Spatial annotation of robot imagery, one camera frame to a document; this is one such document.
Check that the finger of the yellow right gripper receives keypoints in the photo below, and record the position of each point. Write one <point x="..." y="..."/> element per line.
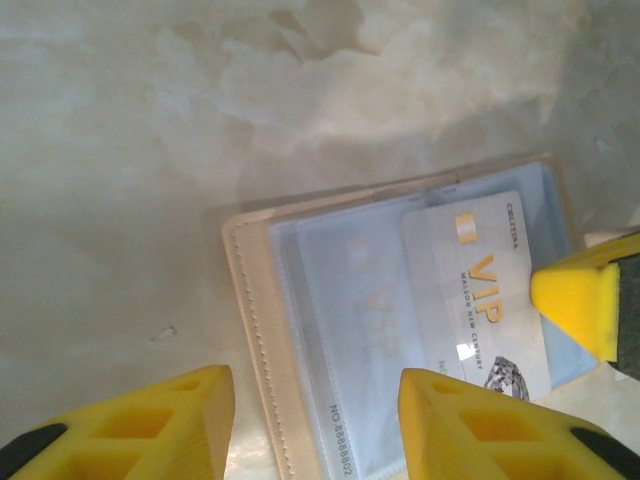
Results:
<point x="575" y="300"/>

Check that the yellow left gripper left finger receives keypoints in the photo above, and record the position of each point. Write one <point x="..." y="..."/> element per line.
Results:
<point x="150" y="440"/>

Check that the silver VIP card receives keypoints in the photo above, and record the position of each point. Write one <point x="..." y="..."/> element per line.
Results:
<point x="465" y="280"/>

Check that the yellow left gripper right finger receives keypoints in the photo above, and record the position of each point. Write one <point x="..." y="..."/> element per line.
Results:
<point x="500" y="455"/>

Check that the beige card holder wallet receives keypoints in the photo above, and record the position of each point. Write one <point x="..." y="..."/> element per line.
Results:
<point x="260" y="350"/>

